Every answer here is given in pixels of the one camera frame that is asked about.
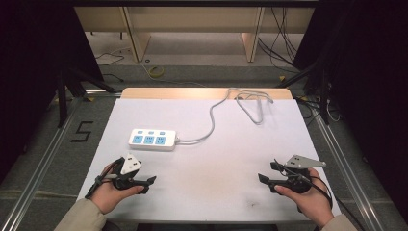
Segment aluminium floor rail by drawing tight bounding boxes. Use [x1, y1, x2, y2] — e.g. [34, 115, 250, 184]
[0, 90, 123, 231]
[311, 110, 388, 231]

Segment white floor cable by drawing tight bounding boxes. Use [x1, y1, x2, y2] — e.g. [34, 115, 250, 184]
[95, 46, 206, 89]

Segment person's left hand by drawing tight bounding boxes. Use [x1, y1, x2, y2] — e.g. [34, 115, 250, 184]
[90, 162, 145, 216]

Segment black floor cable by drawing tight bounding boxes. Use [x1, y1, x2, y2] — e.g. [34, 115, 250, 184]
[94, 51, 125, 83]

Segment grey power strip cable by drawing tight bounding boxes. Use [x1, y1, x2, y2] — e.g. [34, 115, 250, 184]
[175, 88, 274, 145]

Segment white power strip blue sockets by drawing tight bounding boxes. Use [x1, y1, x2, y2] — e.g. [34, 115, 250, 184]
[128, 128, 178, 152]

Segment left hand-held gripper black cable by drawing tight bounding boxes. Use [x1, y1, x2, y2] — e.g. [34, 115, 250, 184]
[84, 156, 125, 200]

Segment yellow tape roll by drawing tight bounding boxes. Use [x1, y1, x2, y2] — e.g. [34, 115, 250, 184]
[147, 65, 166, 79]

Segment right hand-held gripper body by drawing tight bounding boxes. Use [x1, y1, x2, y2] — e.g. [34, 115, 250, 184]
[271, 154, 327, 194]

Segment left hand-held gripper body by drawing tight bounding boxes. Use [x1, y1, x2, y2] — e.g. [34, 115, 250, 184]
[110, 153, 143, 191]

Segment black curtain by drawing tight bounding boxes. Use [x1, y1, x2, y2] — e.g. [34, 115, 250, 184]
[0, 0, 106, 186]
[292, 0, 408, 224]

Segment hand-held gripper black cable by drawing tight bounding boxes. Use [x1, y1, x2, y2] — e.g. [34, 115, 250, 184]
[84, 156, 125, 200]
[273, 159, 365, 231]

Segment beige wooden desk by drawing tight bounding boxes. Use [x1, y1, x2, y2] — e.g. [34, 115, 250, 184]
[73, 6, 316, 64]

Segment person's right hand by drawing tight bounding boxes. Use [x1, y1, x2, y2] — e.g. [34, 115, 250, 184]
[273, 167, 335, 229]

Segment bundle of black cables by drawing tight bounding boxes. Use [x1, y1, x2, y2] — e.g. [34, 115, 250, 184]
[257, 7, 311, 74]

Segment right hand-held gripper black cable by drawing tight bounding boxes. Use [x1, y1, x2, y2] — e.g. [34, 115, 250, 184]
[273, 159, 365, 231]

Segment white table cover sheet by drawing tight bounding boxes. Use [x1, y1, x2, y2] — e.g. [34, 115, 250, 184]
[77, 97, 342, 223]

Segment black metal stand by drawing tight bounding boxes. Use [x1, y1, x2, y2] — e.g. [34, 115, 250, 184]
[55, 65, 118, 129]
[274, 59, 333, 126]

